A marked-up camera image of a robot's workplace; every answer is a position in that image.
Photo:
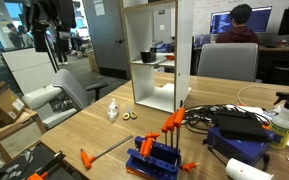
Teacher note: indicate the white shelf unit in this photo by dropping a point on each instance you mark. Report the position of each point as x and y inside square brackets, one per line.
[184, 50]

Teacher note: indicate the clear plastic bottle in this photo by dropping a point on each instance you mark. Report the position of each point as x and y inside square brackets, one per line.
[112, 109]

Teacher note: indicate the small orange tool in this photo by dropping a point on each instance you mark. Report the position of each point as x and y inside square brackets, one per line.
[170, 57]

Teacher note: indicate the grey door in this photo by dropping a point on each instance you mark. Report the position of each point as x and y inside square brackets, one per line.
[107, 36]

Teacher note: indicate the blue hex key holder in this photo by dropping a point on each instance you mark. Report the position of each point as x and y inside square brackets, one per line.
[154, 160]

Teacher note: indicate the grey armchair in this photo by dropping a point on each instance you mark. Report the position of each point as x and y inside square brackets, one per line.
[64, 93]

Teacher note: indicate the grey chair backrest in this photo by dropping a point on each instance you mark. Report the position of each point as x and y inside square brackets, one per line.
[227, 61]

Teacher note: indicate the blue-screen monitor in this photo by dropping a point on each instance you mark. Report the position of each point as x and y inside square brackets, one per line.
[217, 21]

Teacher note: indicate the flat black box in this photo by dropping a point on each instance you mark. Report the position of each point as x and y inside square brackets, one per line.
[240, 125]

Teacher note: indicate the blue box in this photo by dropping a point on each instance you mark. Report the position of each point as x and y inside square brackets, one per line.
[237, 148]

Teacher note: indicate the person in maroon hoodie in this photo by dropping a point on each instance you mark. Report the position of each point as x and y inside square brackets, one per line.
[239, 31]

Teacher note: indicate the whiteboard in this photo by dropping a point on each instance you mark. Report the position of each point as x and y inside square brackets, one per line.
[217, 5]

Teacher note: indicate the white cabinet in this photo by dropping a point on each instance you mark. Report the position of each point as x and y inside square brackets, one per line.
[29, 68]

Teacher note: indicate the standing person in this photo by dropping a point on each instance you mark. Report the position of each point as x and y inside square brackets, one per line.
[14, 36]
[26, 36]

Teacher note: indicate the white paper cup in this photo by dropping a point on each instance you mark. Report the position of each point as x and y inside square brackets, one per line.
[247, 170]

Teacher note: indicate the wooden side table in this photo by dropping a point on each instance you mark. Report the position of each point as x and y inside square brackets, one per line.
[17, 128]

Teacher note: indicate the brown cardboard box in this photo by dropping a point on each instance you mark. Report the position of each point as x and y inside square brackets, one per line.
[2, 106]

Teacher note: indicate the white spray bottle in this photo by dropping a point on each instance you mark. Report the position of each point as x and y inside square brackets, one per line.
[284, 123]

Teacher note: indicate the black camera stand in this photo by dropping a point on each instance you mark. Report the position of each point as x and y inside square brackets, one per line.
[50, 20]

